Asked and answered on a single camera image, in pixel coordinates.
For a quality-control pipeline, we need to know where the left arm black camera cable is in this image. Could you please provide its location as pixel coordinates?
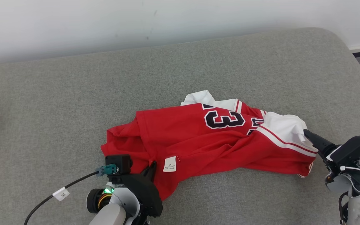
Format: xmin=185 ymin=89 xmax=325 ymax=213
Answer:
xmin=23 ymin=164 xmax=119 ymax=225

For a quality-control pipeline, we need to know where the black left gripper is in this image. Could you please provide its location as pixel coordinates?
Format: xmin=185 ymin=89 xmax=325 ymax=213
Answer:
xmin=108 ymin=161 xmax=163 ymax=218

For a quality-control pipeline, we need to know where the red basketball jersey number 33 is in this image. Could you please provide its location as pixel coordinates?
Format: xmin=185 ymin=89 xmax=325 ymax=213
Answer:
xmin=101 ymin=90 xmax=319 ymax=201

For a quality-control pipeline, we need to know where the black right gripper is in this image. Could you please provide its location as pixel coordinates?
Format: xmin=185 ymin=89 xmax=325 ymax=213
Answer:
xmin=303 ymin=126 xmax=360 ymax=173

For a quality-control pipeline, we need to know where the grey fabric sofa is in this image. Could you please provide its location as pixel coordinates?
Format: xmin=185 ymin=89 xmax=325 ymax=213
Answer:
xmin=0 ymin=27 xmax=360 ymax=225

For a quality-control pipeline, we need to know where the white cable label tag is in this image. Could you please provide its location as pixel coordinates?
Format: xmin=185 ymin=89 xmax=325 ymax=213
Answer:
xmin=52 ymin=187 xmax=70 ymax=202

